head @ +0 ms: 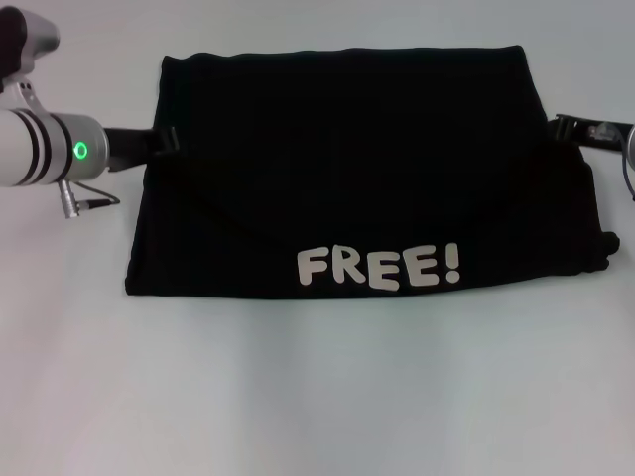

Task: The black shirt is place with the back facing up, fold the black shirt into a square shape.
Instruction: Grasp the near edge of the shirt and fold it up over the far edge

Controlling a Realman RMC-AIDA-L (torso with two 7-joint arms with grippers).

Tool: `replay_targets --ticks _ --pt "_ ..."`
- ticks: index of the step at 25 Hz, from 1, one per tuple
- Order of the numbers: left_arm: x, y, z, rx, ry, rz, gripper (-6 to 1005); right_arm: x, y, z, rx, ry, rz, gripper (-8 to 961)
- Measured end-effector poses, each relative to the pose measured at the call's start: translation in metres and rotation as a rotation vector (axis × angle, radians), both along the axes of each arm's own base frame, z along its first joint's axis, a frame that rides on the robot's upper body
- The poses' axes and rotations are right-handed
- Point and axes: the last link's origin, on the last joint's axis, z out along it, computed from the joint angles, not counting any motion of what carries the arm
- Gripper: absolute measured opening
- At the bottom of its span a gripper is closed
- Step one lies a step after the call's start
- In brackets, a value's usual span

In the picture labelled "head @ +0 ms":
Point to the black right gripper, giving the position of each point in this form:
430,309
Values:
600,133

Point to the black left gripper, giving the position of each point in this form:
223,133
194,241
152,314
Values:
131,146

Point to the black t-shirt with white print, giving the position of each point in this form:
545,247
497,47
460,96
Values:
347,149

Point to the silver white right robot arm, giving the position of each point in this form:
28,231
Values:
631,144

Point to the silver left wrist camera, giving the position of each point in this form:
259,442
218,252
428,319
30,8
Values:
25,44

